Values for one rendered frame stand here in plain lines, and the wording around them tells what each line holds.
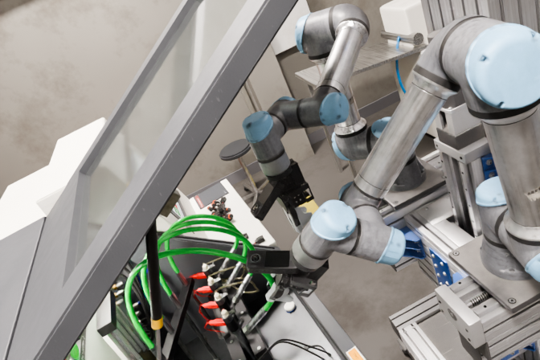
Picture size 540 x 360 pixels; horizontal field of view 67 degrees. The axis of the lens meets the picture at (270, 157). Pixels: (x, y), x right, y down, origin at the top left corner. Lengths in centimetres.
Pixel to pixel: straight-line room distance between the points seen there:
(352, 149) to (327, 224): 73
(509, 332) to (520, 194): 48
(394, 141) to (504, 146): 20
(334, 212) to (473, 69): 33
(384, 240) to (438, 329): 133
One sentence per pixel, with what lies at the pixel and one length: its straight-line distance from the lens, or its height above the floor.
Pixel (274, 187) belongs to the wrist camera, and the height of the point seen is 140.
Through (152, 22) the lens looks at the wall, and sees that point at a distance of 383.
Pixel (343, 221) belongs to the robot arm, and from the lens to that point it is 77.
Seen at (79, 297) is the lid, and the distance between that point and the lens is 66.
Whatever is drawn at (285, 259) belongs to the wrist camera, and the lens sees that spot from 90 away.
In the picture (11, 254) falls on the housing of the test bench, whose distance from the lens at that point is 128.
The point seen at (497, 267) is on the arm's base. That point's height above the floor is 107.
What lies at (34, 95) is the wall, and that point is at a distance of 404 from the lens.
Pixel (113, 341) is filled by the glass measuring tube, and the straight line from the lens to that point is 121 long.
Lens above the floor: 191
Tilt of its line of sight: 26 degrees down
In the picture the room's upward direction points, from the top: 25 degrees counter-clockwise
